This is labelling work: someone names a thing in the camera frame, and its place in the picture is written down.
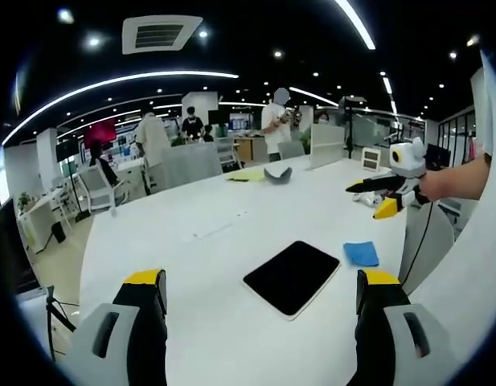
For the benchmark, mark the black equipment stand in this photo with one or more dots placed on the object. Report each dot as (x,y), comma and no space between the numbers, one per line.
(351,124)

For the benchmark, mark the grey curved object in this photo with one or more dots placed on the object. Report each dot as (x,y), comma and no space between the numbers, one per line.
(277,177)

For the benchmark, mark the small white slatted box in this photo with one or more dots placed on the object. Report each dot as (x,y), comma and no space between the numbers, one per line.
(370,158)

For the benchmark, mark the pale desk divider panel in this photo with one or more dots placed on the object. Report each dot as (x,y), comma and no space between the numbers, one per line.
(327,144)

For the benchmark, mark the red display screen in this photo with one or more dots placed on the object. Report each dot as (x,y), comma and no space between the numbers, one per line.
(101,132)

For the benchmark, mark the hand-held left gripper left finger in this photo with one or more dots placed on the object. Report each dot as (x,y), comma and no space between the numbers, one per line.
(111,346)

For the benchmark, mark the green potted plant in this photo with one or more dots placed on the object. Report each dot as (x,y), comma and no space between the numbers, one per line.
(23,200)

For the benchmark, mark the white mesh office chair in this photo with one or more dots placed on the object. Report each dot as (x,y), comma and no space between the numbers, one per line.
(101,189)

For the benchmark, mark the black floor stand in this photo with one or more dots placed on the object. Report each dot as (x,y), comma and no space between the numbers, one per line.
(72,181)

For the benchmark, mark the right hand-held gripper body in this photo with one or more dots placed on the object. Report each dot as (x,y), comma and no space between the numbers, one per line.
(406,157)

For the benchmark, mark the small white object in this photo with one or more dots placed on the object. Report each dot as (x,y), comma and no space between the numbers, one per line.
(368,198)

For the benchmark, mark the black waste bin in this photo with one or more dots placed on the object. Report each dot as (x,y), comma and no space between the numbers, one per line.
(58,232)

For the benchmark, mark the person's white clothing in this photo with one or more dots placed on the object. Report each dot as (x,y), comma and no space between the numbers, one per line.
(468,273)

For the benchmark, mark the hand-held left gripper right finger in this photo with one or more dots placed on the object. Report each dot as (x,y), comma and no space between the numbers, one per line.
(384,346)

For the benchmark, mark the grey office chair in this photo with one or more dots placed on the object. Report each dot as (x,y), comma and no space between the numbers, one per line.
(291,149)

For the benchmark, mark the yellow paper sheet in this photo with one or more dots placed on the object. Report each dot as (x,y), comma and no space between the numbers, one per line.
(247,176)

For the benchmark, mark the black tripod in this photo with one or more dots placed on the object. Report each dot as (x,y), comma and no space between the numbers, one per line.
(54,317)

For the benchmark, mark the dark mirror with white frame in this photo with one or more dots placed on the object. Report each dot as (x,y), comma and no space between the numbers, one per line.
(292,277)

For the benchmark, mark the blue cleaning cloth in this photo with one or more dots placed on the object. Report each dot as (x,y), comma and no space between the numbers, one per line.
(361,254)

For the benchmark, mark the white chair back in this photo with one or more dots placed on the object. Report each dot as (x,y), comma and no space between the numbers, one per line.
(422,249)

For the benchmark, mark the white ceiling air vent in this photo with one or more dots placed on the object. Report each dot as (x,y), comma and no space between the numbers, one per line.
(161,35)

